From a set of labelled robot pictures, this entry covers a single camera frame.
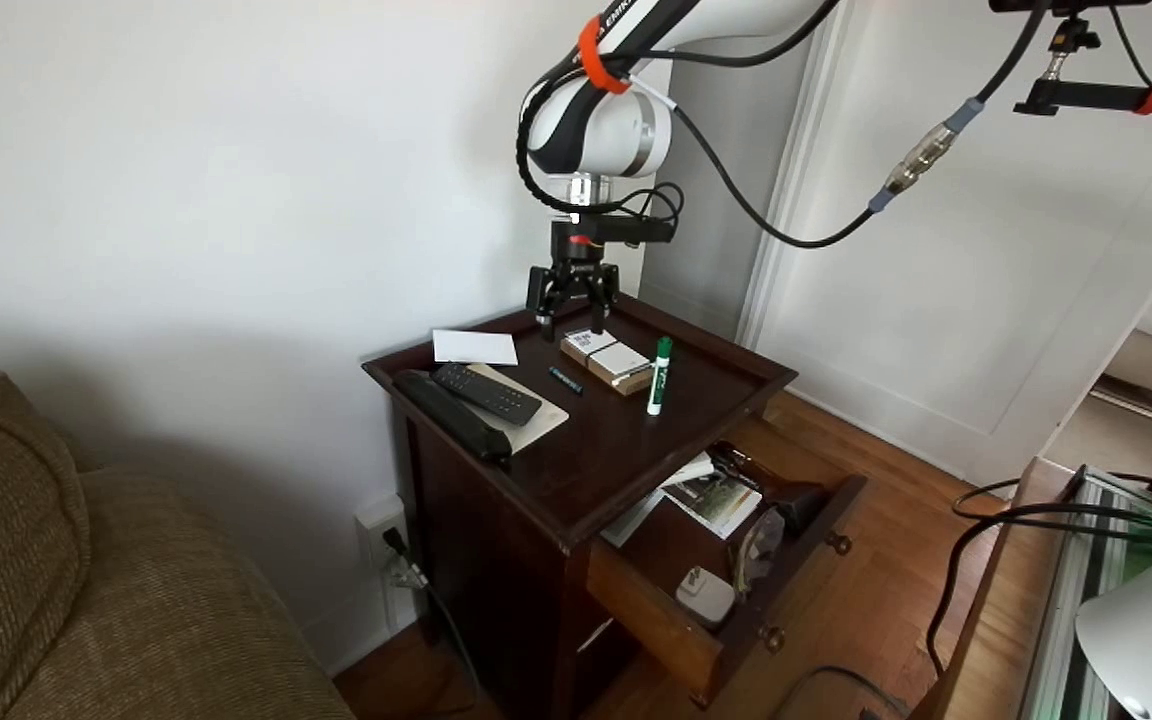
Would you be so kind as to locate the dark wooden nightstand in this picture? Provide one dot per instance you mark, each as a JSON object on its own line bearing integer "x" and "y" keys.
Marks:
{"x": 516, "y": 548}

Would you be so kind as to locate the beige paper pad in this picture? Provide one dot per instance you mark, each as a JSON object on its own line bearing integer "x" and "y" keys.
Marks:
{"x": 532, "y": 430}

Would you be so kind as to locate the white charger in drawer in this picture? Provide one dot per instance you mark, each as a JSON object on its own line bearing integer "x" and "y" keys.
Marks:
{"x": 704, "y": 594}

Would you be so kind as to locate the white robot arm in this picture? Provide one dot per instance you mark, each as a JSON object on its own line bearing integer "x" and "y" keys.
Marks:
{"x": 587, "y": 122}

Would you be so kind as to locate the dark crayon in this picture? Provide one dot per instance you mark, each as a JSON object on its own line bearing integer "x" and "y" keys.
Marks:
{"x": 566, "y": 380}

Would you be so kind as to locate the brown fabric couch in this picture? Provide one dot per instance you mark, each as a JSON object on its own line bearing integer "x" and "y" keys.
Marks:
{"x": 118, "y": 600}

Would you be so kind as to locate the black remote control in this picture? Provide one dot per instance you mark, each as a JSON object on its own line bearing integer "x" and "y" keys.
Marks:
{"x": 484, "y": 395}

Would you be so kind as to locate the white wall outlet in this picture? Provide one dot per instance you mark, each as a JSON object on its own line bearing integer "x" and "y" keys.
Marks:
{"x": 385, "y": 543}

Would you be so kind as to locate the aluminium frame stand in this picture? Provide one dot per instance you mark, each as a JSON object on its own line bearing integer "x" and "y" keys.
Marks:
{"x": 1104, "y": 545}

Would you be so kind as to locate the white notepad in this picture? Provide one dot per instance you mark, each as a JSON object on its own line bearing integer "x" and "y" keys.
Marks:
{"x": 473, "y": 349}

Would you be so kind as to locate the photo card in drawer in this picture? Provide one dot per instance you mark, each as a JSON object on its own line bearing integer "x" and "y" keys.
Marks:
{"x": 715, "y": 500}

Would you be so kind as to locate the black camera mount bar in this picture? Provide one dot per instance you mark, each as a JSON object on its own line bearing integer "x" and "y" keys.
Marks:
{"x": 1074, "y": 35}

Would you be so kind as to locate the white book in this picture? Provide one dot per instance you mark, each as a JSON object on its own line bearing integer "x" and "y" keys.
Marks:
{"x": 610, "y": 360}

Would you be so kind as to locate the green white glue bottle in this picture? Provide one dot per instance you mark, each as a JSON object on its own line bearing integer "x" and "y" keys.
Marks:
{"x": 662, "y": 378}

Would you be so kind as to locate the open wooden drawer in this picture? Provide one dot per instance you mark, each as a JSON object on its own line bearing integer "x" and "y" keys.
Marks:
{"x": 697, "y": 566}

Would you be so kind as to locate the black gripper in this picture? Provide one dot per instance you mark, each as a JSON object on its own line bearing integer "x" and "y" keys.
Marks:
{"x": 577, "y": 274}

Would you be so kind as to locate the long black remote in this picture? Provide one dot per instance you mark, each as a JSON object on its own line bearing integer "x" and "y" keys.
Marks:
{"x": 454, "y": 417}

